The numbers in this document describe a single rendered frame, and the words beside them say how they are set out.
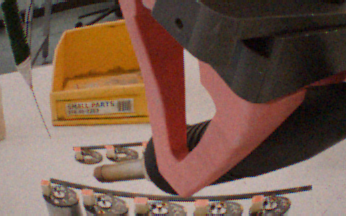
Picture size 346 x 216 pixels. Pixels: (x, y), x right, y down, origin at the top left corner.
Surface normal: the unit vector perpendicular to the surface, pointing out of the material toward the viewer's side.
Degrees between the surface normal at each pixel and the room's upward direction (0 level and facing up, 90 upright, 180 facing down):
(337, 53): 117
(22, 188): 0
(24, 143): 0
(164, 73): 96
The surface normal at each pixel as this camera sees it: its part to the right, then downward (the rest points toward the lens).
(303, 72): 0.54, 0.67
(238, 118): -0.84, 0.48
